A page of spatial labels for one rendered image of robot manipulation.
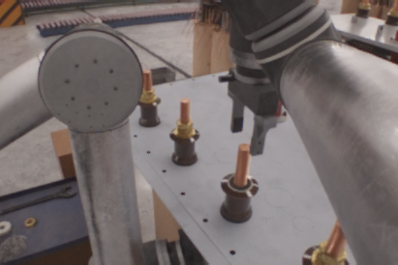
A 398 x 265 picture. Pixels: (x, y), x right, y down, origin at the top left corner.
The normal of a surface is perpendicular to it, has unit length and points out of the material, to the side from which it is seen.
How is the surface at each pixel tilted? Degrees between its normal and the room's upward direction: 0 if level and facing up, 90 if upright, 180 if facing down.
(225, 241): 0
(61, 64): 75
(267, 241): 0
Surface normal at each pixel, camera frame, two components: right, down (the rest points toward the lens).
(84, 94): 0.30, 0.36
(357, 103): -0.69, -0.70
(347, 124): -0.83, -0.55
